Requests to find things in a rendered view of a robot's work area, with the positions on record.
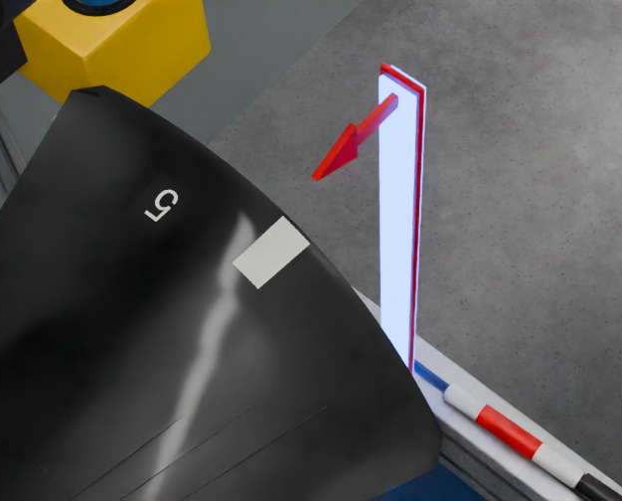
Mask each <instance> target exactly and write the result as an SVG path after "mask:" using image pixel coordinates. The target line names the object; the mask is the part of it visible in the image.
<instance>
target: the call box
mask: <svg viewBox="0 0 622 501"><path fill-rule="evenodd" d="M13 22H14V25H15V27H16V30H17V33H18V35H19V38H20V41H21V43H22V46H23V49H24V51H25V54H26V56H27V59H28V62H27V63H26V64H25V65H24V66H22V67H21V68H20V69H19V70H17V71H18V72H19V73H20V74H22V75H23V76H24V77H26V78H27V79H28V80H30V81H31V82H32V83H34V84H35V85H37V86H38V87H39V88H41V89H42V90H43V91H45V92H46V93H47V94H48V95H50V96H51V97H52V98H54V99H55V100H56V101H58V102H59V103H60V104H64V102H65V101H66V99H67V97H68V96H69V94H70V92H71V90H73V89H79V88H85V87H91V86H98V85H106V86H108V87H110V88H112V89H114V90H116V91H119V92H121V93H123V94H124V95H126V96H128V97H130V98H132V99H133V100H135V101H137V102H139V103H140V104H142V105H144V106H145V107H147V108H148V107H149V106H150V105H151V104H153V103H154V102H155V101H156V100H157V99H158V98H159V97H160V96H162V95H163V94H164V93H165V92H166V91H167V90H168V89H169V88H171V87H172V86H173V85H174V84H175V83H176V82H177V81H179V80H180V79H181V78H182V77H183V76H184V75H185V74H186V73H188V72H189V71H190V70H191V69H192V68H193V67H194V66H195V65H197V64H198V63H199V62H200V61H201V60H202V59H203V58H204V57H206V56H207V55H208V54H209V52H210V50H211V44H210V39H209V33H208V28H207V23H206V18H205V13H204V7H203V2H202V0H119V1H117V2H115V3H112V4H109V5H105V6H88V5H85V4H82V3H81V2H79V1H78V0H37V1H36V2H35V3H34V4H32V5H31V6H30V7H29V8H27V9H26V10H25V11H24V12H22V13H21V14H20V15H19V16H17V17H16V18H15V19H14V20H13Z"/></svg>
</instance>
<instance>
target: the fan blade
mask: <svg viewBox="0 0 622 501"><path fill-rule="evenodd" d="M162 170H163V171H165V172H166V173H167V174H169V175H170V176H172V177H173V178H174V179H176V180H177V181H178V182H180V183H181V184H182V185H184V186H185V187H186V188H188V189H189V190H190V191H191V192H193V193H194V194H195V195H196V196H198V197H199V198H200V199H199V200H198V201H197V202H196V203H195V204H194V205H193V206H192V207H191V208H190V209H189V210H188V211H187V213H186V214H185V215H184V216H183V217H182V218H181V219H180V220H179V221H178V222H177V223H176V224H175V225H174V226H173V227H172V229H171V230H170V231H169V232H168V233H167V234H166V235H165V236H164V237H163V238H162V239H161V240H160V241H159V242H157V241H156V240H155V239H154V238H152V237H151V236H150V235H149V234H147V233H146V232H145V231H144V230H142V229H141V228H140V227H138V226H137V225H136V224H134V223H133V222H132V221H130V220H129V219H128V218H126V217H125V216H124V215H125V214H126V212H127V211H128V210H129V209H130V208H131V207H132V205H133V204H134V203H135V202H136V201H137V199H138V198H139V197H140V196H141V195H142V194H143V192H144V191H145V190H146V189H147V188H148V186H149V185H150V184H151V183H152V182H153V181H154V179H155V178H156V177H157V176H158V175H159V173H160V172H161V171H162ZM282 216H283V217H284V218H285V219H286V220H287V221H288V222H289V223H290V224H291V225H292V226H293V227H294V228H295V229H296V230H297V231H298V232H299V233H300V234H301V235H302V236H303V237H304V238H305V239H306V240H307V241H308V242H309V243H310V245H309V246H308V247H306V248H305V249H304V250H303V251H302V252H300V253H299V254H298V255H297V256H296V257H295V258H294V259H292V260H291V261H290V262H289V263H288V264H287V265H286V266H284V267H283V268H282V269H281V270H280V271H279V272H278V273H276V274H275V275H274V276H273V277H272V278H271V279H269V280H268V281H267V282H266V283H265V284H264V285H263V286H261V287H260V288H257V287H256V286H255V285H254V284H253V283H252V282H251V281H250V280H249V279H248V278H247V277H246V276H245V275H244V274H243V273H242V272H241V271H240V270H239V269H238V268H237V267H236V266H235V265H233V262H234V261H235V260H236V259H237V258H238V257H239V256H240V255H241V254H242V253H244V252H245V251H246V250H247V249H248V248H249V247H250V246H251V245H252V244H253V243H254V242H255V241H256V240H258V239H259V238H260V237H261V236H262V235H263V234H264V233H265V232H266V231H267V230H268V229H269V228H270V227H272V226H273V225H274V224H275V223H276V222H277V221H278V220H279V219H280V218H281V217H282ZM441 438H442V431H441V429H440V427H439V425H438V422H437V420H436V418H435V415H434V413H433V412H432V410H431V408H430V406H429V404H428V402H427V400H426V398H425V397H424V395H423V393H422V391H421V389H420V388H419V386H418V384H417V382H416V380H415V379H414V377H413V375H412V374H411V372H410V370H409V369H408V367H407V365H406V364H405V362H404V360H403V359H402V357H401V356H400V354H399V352H398V351H397V349H396V348H395V346H394V345H393V343H392V342H391V340H390V339H389V337H388V335H387V334H386V332H385V331H384V329H383V328H382V326H381V325H380V324H379V322H378V321H377V319H376V318H375V316H374V315H373V314H372V312H371V311H370V310H369V308H368V307H367V305H366V304H365V303H364V301H363V300H362V299H361V298H360V296H359V295H358V294H357V292H356V291H355V290H354V288H353V287H352V286H351V285H350V284H349V282H348V281H347V280H346V279H345V277H344V276H343V275H342V274H341V272H340V271H339V270H338V269H337V268H336V267H335V266H334V265H333V264H332V263H331V262H330V261H329V259H328V258H327V257H326V256H325V255H324V254H323V253H322V252H321V250H320V249H319V248H318V247H317V246H316V245H315V244H314V243H313V242H312V241H311V240H310V238H309V237H308V236H307V235H306V234H305V233H304V232H303V231H302V230H301V229H300V228H299V227H298V226H297V225H296V224H295V223H294V222H293V221H292V220H291V219H290V218H289V217H288V216H287V215H286V214H285V213H284V212H283V211H282V210H281V209H280V208H279V207H278V206H276V205H275V204H274V203H273V202H272V201H271V200H270V199H269V198H268V197H267V196H266V195H264V194H263V193H262V192H261V191H260V190H259V189H258V188H257V187H255V186H254V185H253V184H252V183H251V182H250V181H248V180H247V179H246V178H245V177H244V176H242V175H241V174H240V173H239V172H238V171H236V170H235V169H234V167H232V166H231V165H230V164H229V163H227V162H226V161H225V160H224V159H222V158H221V157H220V156H218V155H217V154H216V153H214V152H213V151H212V150H210V149H209V148H208V147H206V146H205V145H203V144H202V143H201V142H199V141H198V140H197V139H195V138H194V137H192V136H191V135H189V134H188V133H186V132H185V131H183V130H182V129H180V128H179V127H177V126H176V125H174V124H173V123H171V122H170V121H168V120H167V119H165V118H163V117H162V116H160V115H159V114H157V113H155V112H154V111H152V110H150V109H149V108H147V107H145V106H144V105H142V104H140V103H139V102H137V101H135V100H133V99H132V98H130V97H128V96H126V95H124V94H123V93H121V92H119V91H116V90H114V89H112V88H110V87H108V86H106V85H98V86H91V87H85V88H79V89H73V90H71V92H70V94H69V96H68V97H67V99H66V101H65V102H64V104H63V106H62V108H61V109H60V111H59V113H58V114H57V116H56V118H55V120H54V121H53V123H52V125H51V126H50V128H49V130H48V131H47V133H46V135H45V136H44V138H43V140H42V142H41V143H40V145H39V147H38V148H37V150H36V152H35V153H34V155H33V157H32V158H31V160H30V162H29V163H28V165H27V167H26V168H25V170H24V171H23V173H22V175H21V176H20V178H19V180H18V181H17V183H16V185H15V186H14V188H13V190H12V191H11V193H10V194H9V196H8V198H7V199H6V201H5V203H4V204H3V206H2V207H1V209H0V501H370V500H372V499H374V498H376V497H378V496H380V495H382V494H384V493H386V492H388V491H390V490H392V489H394V488H396V487H397V486H399V485H401V484H403V483H405V482H408V481H410V480H412V479H414V478H416V477H418V476H420V475H422V474H424V473H426V472H428V471H430V470H432V469H434V468H436V467H437V464H438V457H439V451H440V445H441Z"/></svg>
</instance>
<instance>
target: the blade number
mask: <svg viewBox="0 0 622 501"><path fill-rule="evenodd" d="M199 199H200V198H199V197H198V196H196V195H195V194H194V193H193V192H191V191H190V190H189V189H188V188H186V187H185V186H184V185H182V184H181V183H180V182H178V181H177V180H176V179H174V178H173V177H172V176H170V175H169V174H167V173H166V172H165V171H163V170H162V171H161V172H160V173H159V175H158V176H157V177H156V178H155V179H154V181H153V182H152V183H151V184H150V185H149V186H148V188H147V189H146V190H145V191H144V192H143V194H142V195H141V196H140V197H139V198H138V199H137V201H136V202H135V203H134V204H133V205H132V207H131V208H130V209H129V210H128V211H127V212H126V214H125V215H124V216H125V217H126V218H128V219H129V220H130V221H132V222H133V223H134V224H136V225H137V226H138V227H140V228H141V229H142V230H144V231H145V232H146V233H147V234H149V235H150V236H151V237H152V238H154V239H155V240H156V241H157V242H159V241H160V240H161V239H162V238H163V237H164V236H165V235H166V234H167V233H168V232H169V231H170V230H171V229H172V227H173V226H174V225H175V224H176V223H177V222H178V221H179V220H180V219H181V218H182V217H183V216H184V215H185V214H186V213H187V211H188V210H189V209H190V208H191V207H192V206H193V205H194V204H195V203H196V202H197V201H198V200H199Z"/></svg>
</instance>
